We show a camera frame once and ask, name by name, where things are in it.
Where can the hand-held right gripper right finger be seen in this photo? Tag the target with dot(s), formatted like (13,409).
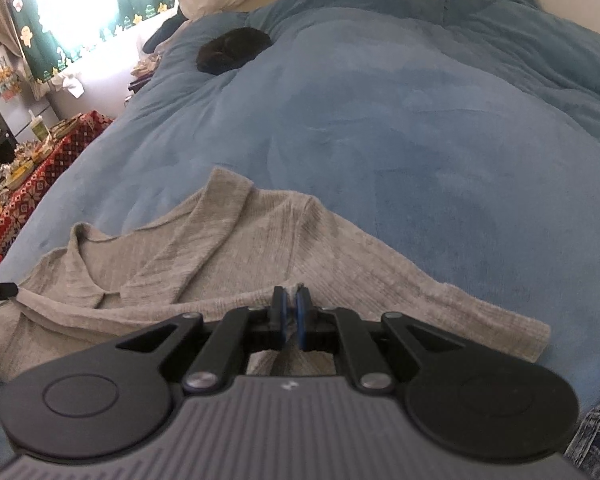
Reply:
(304,317)

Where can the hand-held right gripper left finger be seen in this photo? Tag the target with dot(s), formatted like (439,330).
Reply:
(279,317)

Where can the grey knit top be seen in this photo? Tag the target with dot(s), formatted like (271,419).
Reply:
(260,240)

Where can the red patterned tablecloth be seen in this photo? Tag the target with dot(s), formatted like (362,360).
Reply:
(45,175)

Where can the green drink cup with straw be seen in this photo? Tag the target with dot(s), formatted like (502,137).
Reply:
(38,130)

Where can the grey refrigerator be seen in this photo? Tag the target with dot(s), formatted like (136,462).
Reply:
(15,100)

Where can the blue fleece blanket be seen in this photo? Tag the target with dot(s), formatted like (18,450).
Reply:
(405,135)

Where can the white tied cloth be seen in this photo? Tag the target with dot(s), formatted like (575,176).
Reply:
(70,85)

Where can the dark wooden nightstand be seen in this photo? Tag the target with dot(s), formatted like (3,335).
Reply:
(140,80)

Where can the green printed curtain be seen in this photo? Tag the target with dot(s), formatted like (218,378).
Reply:
(80,25)

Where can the dark blue pillow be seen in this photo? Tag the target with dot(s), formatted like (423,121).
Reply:
(165,30)

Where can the denim jeans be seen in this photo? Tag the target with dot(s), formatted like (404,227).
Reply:
(597,435)

